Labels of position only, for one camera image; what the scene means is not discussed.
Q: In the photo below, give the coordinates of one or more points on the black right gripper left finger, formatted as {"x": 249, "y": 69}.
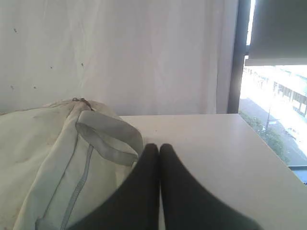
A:
{"x": 135, "y": 204}

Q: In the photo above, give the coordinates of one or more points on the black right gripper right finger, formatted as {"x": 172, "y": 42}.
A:
{"x": 187, "y": 205}

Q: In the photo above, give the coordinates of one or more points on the white fabric backpack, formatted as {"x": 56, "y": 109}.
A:
{"x": 60, "y": 162}

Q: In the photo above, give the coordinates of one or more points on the metal zipper pull with ring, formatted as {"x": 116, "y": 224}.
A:
{"x": 83, "y": 101}

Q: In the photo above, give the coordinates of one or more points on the grey window roller blind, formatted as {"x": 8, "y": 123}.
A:
{"x": 279, "y": 30}

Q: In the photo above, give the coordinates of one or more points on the dark window frame post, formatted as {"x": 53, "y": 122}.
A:
{"x": 239, "y": 52}

